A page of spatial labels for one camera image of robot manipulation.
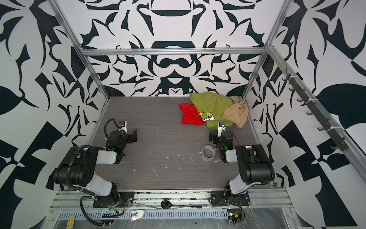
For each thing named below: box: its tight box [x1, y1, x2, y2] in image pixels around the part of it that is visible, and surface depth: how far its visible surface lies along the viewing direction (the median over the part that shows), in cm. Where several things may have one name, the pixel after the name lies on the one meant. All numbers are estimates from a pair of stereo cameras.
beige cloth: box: [222, 95, 249, 129], surface depth 107 cm
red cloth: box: [179, 104, 206, 126], surface depth 106 cm
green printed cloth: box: [189, 92, 235, 129], surface depth 109 cm
